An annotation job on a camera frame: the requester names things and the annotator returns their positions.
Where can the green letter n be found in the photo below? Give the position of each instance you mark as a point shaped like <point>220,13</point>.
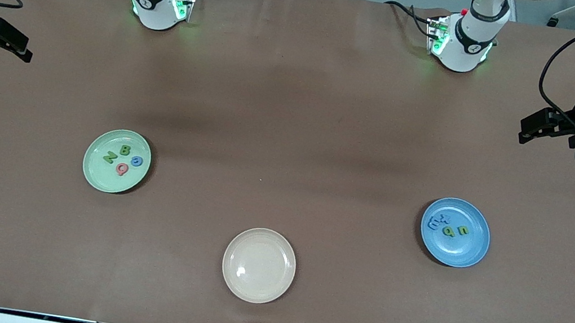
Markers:
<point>463,227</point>
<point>109,158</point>

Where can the blue letter x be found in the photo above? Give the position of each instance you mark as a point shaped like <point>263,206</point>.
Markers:
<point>445,217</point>

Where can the green digit 9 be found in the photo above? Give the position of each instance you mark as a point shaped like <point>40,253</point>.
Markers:
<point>453,232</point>

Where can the green letter B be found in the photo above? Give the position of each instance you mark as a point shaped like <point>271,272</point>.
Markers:
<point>125,150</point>

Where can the pink letter Q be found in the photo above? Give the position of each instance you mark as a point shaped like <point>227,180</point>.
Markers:
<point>122,163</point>

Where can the blue letter m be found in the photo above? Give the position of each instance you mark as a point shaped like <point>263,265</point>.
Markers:
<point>430,224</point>

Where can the blue letter G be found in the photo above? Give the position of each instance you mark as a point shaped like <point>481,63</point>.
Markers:
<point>137,157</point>

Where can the white chair leg with caster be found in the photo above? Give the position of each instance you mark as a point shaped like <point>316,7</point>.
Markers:
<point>553,22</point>

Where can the light green plate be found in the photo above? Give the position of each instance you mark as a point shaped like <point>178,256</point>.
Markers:
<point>102,179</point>

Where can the blue plate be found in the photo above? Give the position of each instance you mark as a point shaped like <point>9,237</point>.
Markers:
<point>450,254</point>

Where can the brown table mat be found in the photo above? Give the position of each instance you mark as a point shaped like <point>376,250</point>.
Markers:
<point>296,100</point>

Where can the beige plate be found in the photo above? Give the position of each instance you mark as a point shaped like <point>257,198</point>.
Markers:
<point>264,278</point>

